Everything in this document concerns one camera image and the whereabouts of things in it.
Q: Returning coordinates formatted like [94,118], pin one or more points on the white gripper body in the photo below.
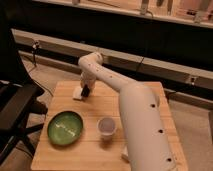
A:
[87,80]

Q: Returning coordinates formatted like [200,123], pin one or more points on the black eraser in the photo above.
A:
[85,91]

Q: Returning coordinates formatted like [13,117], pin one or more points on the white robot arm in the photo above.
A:
[147,144]

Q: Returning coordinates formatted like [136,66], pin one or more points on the white sponge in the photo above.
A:
[77,93]

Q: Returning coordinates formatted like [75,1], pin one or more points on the green plate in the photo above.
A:
[65,128]

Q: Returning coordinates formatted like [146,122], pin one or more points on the black office chair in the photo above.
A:
[16,103]

